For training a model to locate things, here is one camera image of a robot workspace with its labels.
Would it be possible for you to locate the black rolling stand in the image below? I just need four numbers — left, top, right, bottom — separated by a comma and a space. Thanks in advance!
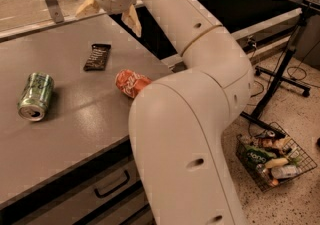
241, 0, 319, 138

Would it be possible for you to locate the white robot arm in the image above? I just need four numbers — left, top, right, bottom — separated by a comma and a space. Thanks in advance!
95, 0, 253, 225

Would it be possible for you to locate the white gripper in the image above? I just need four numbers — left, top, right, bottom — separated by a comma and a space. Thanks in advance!
75, 0, 142, 37

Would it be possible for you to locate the green soda can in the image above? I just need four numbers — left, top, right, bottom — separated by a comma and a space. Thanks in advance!
18, 72, 54, 122

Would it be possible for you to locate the grey cabinet drawer with handle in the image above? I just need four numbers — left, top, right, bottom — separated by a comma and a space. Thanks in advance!
17, 157, 138, 225

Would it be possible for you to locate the black rxbar chocolate bar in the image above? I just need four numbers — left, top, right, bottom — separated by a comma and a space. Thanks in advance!
83, 43, 111, 71

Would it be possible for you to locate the black wire basket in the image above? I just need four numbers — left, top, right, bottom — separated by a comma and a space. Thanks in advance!
236, 122, 317, 192

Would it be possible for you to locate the orange soda can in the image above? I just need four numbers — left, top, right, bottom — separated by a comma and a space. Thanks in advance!
115, 69, 151, 99

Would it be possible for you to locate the white plastic bottle in basket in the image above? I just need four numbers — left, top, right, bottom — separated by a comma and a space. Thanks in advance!
271, 165, 302, 179

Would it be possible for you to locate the green snack bag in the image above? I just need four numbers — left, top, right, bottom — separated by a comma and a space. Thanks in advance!
243, 145, 277, 169

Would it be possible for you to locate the grey lower cabinet drawer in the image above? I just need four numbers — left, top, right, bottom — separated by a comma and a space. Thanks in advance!
88, 189, 153, 225

